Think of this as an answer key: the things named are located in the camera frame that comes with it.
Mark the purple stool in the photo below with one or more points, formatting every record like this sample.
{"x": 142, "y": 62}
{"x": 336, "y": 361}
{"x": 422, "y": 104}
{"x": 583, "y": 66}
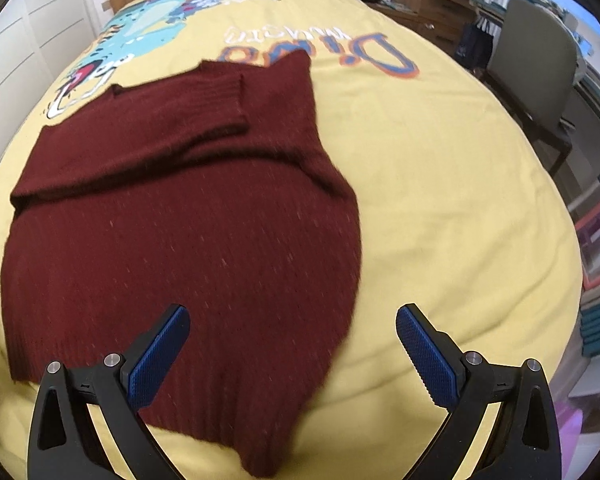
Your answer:
{"x": 592, "y": 232}

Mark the pink framed board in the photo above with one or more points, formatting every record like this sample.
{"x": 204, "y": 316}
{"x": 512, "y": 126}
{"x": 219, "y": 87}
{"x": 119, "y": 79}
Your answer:
{"x": 587, "y": 280}

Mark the grey-green chair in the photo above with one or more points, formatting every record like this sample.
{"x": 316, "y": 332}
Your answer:
{"x": 535, "y": 60}

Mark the white wardrobe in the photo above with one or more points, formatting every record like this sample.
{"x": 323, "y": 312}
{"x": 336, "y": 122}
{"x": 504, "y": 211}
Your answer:
{"x": 25, "y": 25}

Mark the dark blue bag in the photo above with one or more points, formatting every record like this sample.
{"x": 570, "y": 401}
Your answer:
{"x": 472, "y": 42}

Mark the dark red knitted sweater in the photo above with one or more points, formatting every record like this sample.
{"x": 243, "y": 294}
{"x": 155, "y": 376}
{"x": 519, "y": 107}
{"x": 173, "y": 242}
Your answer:
{"x": 180, "y": 210}

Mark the yellow printed blanket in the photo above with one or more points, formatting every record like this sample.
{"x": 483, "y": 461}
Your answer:
{"x": 455, "y": 185}

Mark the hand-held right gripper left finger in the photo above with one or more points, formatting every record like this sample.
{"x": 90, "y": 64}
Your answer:
{"x": 157, "y": 355}

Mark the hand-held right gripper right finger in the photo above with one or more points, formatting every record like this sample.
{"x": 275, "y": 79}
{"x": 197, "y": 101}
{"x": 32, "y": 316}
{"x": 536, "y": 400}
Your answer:
{"x": 427, "y": 355}

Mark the wooden drawer cabinet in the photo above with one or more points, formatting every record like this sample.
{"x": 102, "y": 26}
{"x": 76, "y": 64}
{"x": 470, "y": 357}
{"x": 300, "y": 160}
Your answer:
{"x": 440, "y": 0}

